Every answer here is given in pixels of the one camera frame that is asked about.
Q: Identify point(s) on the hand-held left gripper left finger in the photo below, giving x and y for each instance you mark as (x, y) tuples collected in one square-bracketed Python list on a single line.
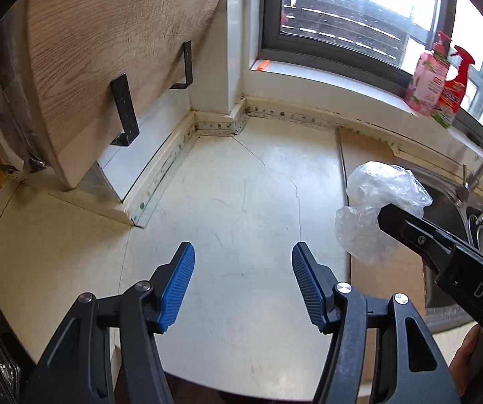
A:
[(178, 286)]

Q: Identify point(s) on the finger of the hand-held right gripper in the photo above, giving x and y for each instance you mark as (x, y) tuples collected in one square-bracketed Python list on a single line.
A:
[(414, 235)]

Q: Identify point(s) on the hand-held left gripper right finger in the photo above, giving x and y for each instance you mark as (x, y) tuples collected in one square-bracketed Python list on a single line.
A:
[(306, 286)]

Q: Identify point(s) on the clear plastic bag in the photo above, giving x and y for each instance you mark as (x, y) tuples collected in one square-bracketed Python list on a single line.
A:
[(368, 227)]

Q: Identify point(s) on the person's right hand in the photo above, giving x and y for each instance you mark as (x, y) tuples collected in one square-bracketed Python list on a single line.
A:
[(464, 357)]

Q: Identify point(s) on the stainless steel sink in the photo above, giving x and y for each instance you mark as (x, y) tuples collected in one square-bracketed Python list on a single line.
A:
[(448, 210)]

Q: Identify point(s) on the flat cardboard sheet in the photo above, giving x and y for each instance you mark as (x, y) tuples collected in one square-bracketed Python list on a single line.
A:
[(372, 147)]

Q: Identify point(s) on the red spray bottle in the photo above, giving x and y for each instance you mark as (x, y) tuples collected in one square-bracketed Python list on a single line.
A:
[(452, 96)]

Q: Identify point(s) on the pink soap bottle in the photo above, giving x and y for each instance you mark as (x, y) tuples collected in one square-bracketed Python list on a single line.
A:
[(426, 80)]

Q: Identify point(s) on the small orange object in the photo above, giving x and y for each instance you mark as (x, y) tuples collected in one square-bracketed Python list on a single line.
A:
[(263, 66)]

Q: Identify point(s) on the wooden cutting board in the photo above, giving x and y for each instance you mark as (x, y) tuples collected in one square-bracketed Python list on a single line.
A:
[(119, 29)]

